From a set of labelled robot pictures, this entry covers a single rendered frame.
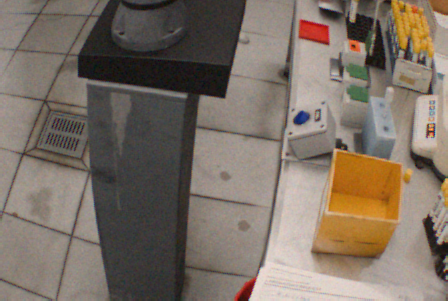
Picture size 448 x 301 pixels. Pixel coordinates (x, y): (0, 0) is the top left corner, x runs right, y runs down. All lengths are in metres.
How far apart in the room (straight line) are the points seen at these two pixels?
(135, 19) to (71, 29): 1.75
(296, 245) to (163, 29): 0.45
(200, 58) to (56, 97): 1.44
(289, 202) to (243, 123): 1.41
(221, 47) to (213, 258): 0.98
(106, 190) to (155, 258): 0.24
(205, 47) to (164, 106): 0.13
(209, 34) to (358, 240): 0.50
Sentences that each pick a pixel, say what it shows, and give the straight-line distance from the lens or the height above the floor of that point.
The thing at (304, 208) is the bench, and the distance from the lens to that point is 1.13.
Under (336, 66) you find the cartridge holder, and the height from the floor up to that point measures 0.89.
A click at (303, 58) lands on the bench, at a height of 0.88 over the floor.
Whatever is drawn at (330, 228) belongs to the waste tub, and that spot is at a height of 0.94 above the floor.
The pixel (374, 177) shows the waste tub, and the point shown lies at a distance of 1.12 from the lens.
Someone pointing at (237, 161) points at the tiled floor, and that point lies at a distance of 2.40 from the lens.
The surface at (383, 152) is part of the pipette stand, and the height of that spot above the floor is 0.94.
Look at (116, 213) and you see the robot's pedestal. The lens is 1.56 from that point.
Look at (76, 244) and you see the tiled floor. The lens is 2.13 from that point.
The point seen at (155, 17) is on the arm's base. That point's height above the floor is 1.01.
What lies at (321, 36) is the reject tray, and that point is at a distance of 1.48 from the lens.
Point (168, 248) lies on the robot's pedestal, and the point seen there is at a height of 0.42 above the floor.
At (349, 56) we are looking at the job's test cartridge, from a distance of 1.34.
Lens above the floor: 1.72
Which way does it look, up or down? 44 degrees down
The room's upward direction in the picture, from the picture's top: 8 degrees clockwise
